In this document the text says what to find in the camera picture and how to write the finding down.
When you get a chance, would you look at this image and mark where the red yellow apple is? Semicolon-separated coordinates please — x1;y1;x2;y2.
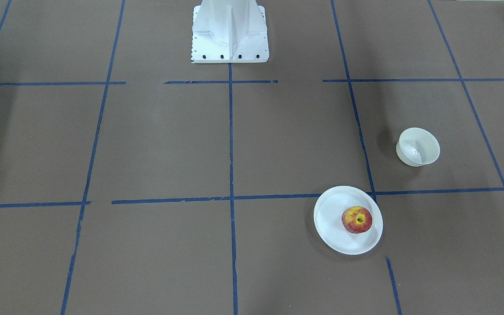
341;206;373;235

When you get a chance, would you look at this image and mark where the white round plate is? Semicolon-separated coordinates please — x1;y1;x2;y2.
313;186;384;255

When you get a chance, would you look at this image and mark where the white plastic bowl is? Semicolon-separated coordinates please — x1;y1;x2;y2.
395;127;441;167

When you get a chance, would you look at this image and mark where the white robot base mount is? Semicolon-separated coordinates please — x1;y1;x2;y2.
191;0;270;63

